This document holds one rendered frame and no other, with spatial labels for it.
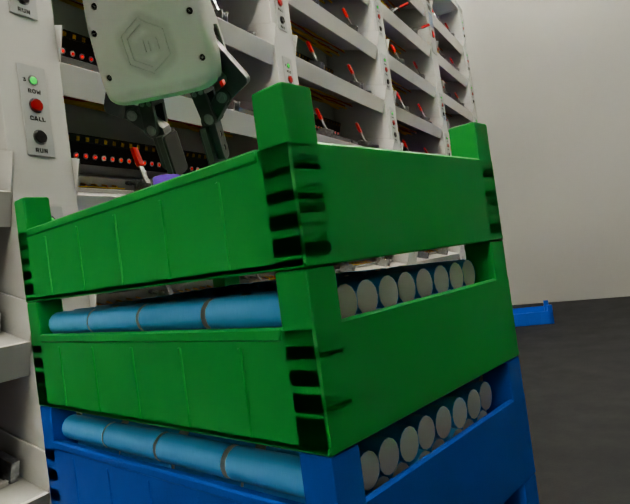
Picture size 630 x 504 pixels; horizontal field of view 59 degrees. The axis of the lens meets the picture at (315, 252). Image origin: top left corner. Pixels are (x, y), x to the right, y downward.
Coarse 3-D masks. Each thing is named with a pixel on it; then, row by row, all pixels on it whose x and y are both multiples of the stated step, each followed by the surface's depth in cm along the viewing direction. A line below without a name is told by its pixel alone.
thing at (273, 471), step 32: (480, 384) 36; (96, 416) 43; (416, 416) 31; (448, 416) 33; (480, 416) 35; (96, 448) 41; (128, 448) 36; (160, 448) 34; (192, 448) 32; (224, 448) 30; (256, 448) 29; (384, 448) 28; (416, 448) 30; (224, 480) 31; (256, 480) 28; (288, 480) 26; (384, 480) 27
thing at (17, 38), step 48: (0, 0) 73; (48, 0) 79; (0, 48) 72; (48, 48) 78; (0, 96) 71; (48, 96) 77; (0, 144) 72; (48, 192) 75; (0, 240) 73; (0, 288) 73; (0, 384) 74
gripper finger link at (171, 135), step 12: (132, 108) 49; (132, 120) 49; (168, 132) 50; (156, 144) 50; (168, 144) 49; (180, 144) 52; (168, 156) 50; (180, 156) 52; (168, 168) 50; (180, 168) 51
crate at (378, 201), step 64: (256, 128) 25; (192, 192) 28; (256, 192) 25; (320, 192) 25; (384, 192) 28; (448, 192) 33; (64, 256) 38; (128, 256) 33; (192, 256) 29; (256, 256) 25; (320, 256) 24
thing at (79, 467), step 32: (512, 384) 37; (64, 416) 43; (512, 416) 36; (64, 448) 41; (352, 448) 24; (448, 448) 30; (480, 448) 33; (512, 448) 36; (64, 480) 41; (96, 480) 38; (128, 480) 35; (160, 480) 32; (192, 480) 30; (320, 480) 24; (352, 480) 24; (416, 480) 28; (448, 480) 30; (480, 480) 32; (512, 480) 35
